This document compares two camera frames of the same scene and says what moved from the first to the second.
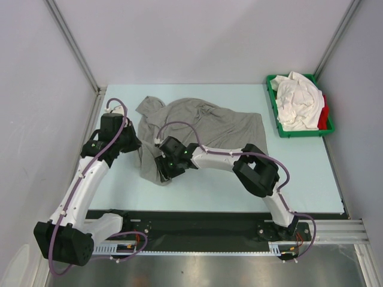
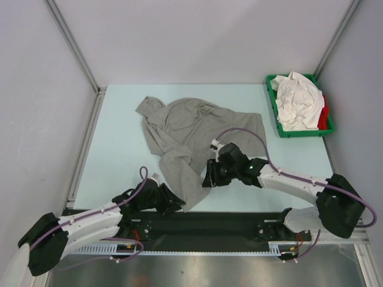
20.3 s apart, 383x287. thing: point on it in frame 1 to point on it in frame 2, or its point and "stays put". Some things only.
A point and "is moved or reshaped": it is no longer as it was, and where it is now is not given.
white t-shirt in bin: [299, 102] stays put
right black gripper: [163, 167] to [212, 178]
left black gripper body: [127, 139] to [158, 200]
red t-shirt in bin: [322, 122] stays put
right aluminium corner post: [336, 38] stays put
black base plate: [187, 226] stays put
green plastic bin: [272, 94] stays put
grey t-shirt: [217, 128] is moved or reshaped
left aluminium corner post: [72, 42] stays put
